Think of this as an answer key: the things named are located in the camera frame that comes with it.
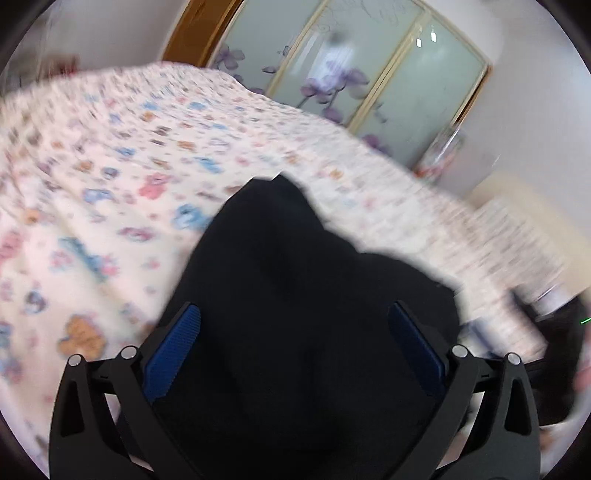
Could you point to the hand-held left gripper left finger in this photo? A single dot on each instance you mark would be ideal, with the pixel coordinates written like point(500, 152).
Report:
point(173, 355)

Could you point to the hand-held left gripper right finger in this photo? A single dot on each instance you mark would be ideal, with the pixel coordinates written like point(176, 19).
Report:
point(418, 353)

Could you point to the black pants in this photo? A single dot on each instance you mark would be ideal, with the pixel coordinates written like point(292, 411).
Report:
point(295, 323)

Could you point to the bear print pillow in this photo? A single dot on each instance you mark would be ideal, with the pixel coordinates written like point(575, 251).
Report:
point(521, 240)

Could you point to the cream headboard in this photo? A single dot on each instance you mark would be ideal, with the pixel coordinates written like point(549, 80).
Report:
point(517, 188)

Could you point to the printed bear blanket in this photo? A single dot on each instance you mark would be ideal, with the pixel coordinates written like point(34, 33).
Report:
point(92, 184)

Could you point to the clear tube of plush toys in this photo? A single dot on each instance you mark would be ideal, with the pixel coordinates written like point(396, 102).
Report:
point(441, 154)

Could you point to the frosted glass wardrobe doors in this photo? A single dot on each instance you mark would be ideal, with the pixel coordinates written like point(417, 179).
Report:
point(415, 101)

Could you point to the wooden door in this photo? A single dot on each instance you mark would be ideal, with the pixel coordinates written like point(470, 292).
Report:
point(194, 37)

